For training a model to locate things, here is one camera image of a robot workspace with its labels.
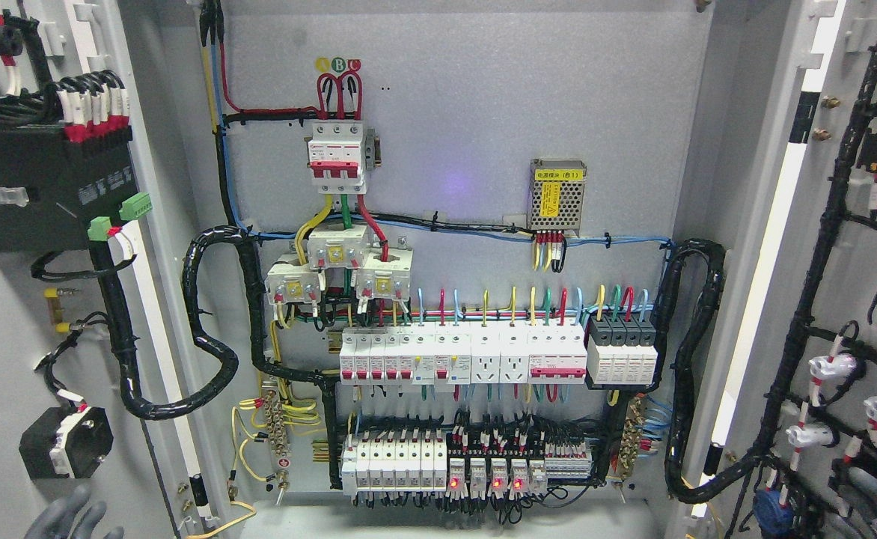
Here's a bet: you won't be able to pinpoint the grey robotic left hand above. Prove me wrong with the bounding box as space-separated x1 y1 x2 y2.
23 484 107 538

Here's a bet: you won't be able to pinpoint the grey cabinet door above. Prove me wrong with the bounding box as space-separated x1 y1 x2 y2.
0 0 219 539
656 1 877 538

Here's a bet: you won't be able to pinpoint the lower relay breaker row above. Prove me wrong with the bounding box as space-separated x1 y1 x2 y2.
340 413 596 504

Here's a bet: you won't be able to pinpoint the white current transformers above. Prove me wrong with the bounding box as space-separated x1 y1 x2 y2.
266 224 412 307

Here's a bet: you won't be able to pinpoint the red white main breaker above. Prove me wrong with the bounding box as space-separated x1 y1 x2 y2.
306 120 369 195

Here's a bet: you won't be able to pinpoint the white socket breaker row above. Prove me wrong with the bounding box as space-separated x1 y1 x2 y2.
339 320 587 392

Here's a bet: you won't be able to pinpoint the black surge protector modules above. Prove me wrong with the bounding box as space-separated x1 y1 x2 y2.
586 315 661 392

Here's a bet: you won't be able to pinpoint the perforated metal power supply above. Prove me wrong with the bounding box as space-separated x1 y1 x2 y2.
527 158 587 231

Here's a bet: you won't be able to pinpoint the black wire harness left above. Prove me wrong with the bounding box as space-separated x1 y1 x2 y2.
91 225 260 420

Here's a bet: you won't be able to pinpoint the black wire harness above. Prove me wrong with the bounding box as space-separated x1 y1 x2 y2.
91 225 260 420
659 239 780 504

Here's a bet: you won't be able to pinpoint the black wire harness right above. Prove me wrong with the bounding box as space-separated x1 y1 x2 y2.
659 239 780 504

